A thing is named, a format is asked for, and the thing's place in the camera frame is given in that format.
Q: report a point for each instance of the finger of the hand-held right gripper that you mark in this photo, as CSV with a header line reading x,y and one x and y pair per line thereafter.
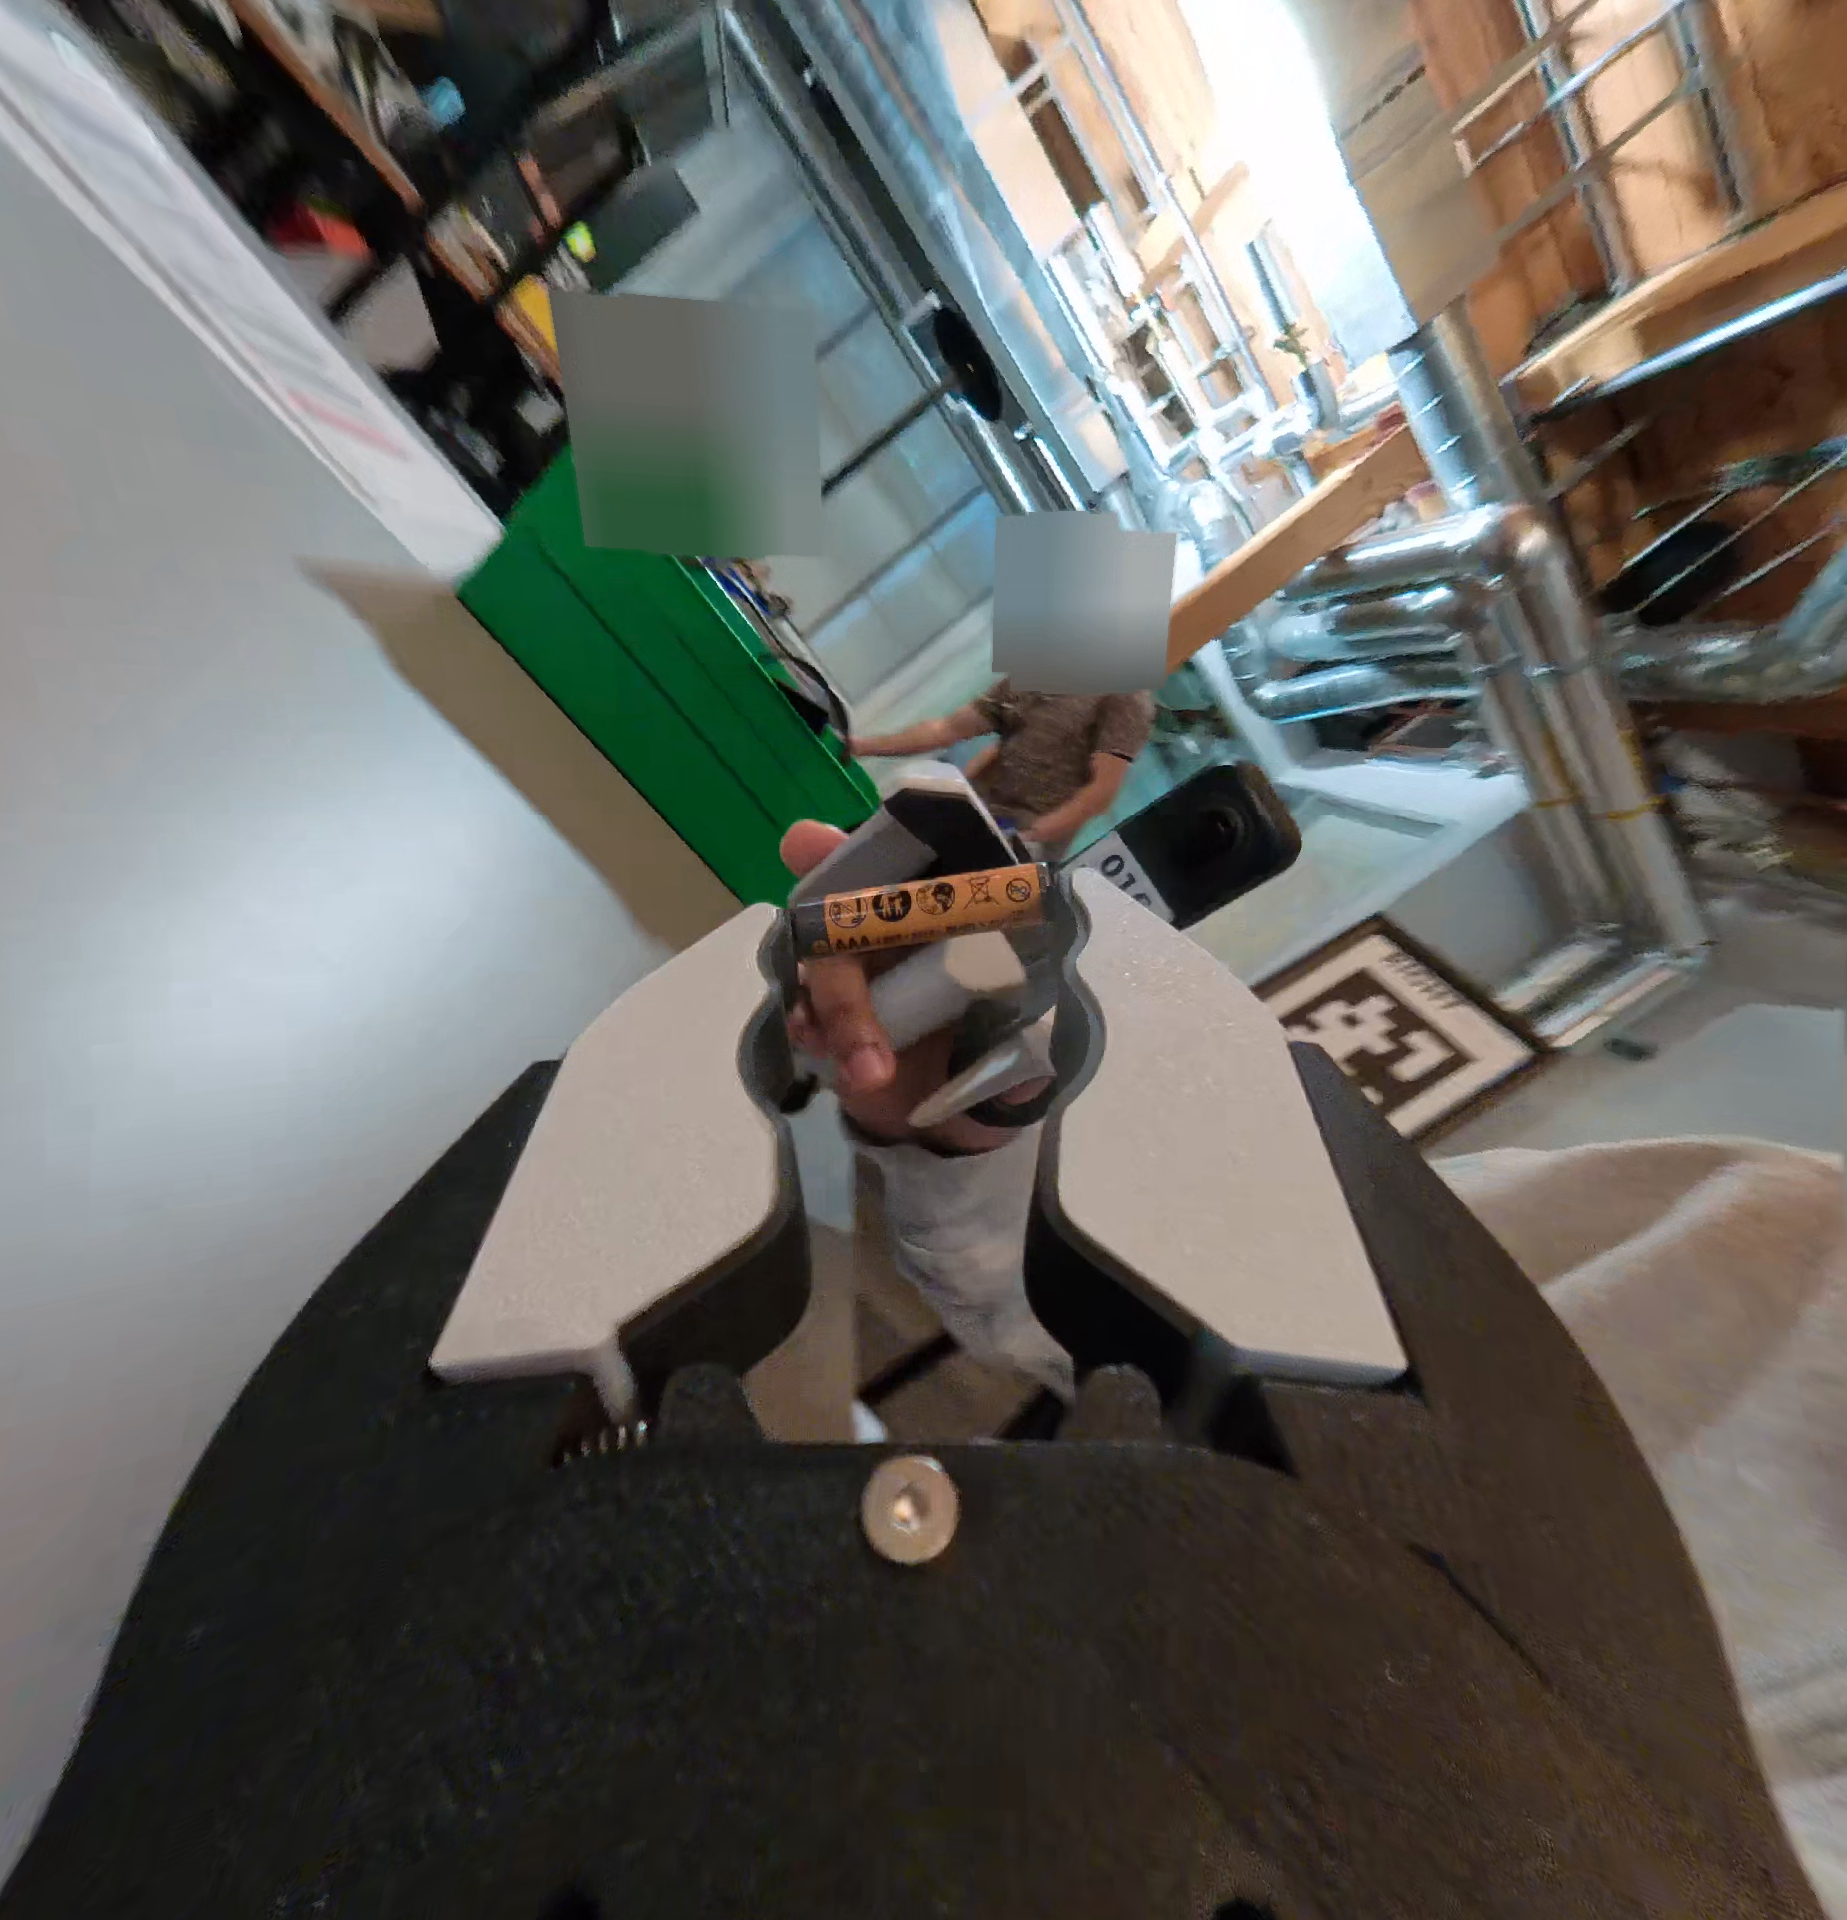
x,y
939,993
879,857

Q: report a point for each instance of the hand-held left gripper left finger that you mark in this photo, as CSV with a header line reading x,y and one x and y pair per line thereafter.
x,y
638,1172

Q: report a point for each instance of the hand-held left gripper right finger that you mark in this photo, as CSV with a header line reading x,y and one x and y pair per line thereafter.
x,y
1224,1172

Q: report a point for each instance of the orange and black battery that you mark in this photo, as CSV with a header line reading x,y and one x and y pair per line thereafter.
x,y
924,906

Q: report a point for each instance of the person's right hand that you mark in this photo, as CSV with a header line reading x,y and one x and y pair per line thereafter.
x,y
849,1022

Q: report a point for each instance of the framed black and white marker sign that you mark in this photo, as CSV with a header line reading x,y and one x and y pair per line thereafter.
x,y
1388,1036

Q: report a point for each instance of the green plastic bin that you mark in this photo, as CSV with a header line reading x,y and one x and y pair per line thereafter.
x,y
638,661

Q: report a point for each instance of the wooden ceiling beam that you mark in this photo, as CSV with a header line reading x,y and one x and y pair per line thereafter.
x,y
1299,527

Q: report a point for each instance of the printed paper sheet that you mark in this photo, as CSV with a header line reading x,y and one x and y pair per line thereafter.
x,y
189,256

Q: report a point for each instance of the silver metal duct pipe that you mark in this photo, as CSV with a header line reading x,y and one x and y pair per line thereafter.
x,y
1554,631

